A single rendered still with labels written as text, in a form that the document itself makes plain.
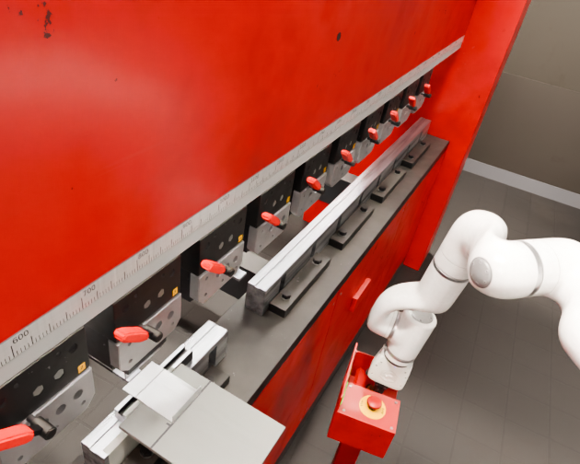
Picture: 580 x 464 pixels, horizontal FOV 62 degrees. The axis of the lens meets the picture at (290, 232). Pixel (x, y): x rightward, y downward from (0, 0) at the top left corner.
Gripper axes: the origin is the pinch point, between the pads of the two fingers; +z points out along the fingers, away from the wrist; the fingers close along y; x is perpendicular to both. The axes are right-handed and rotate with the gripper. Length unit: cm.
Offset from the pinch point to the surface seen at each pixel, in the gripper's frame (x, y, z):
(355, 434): -15.1, -2.8, 2.6
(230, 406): -39, -33, -23
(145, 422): -49, -46, -22
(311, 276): 18.3, -29.9, -13.7
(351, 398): -9.5, -7.2, -3.1
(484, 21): 167, -3, -74
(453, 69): 168, -7, -49
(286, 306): 2.7, -32.7, -13.4
